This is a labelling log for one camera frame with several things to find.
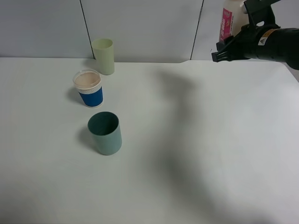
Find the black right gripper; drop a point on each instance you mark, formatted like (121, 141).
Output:
(246, 45)

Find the pink label drink bottle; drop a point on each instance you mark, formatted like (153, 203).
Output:
(234, 16)

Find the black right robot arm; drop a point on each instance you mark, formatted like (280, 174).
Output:
(286, 40)

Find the pale green tall cup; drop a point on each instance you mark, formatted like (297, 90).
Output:
(103, 50)

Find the blue sleeved paper cup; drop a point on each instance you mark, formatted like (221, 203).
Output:
(88, 85)

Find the teal green plastic cup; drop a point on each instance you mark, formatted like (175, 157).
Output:
(106, 132)

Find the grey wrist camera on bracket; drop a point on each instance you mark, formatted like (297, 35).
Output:
(260, 11)

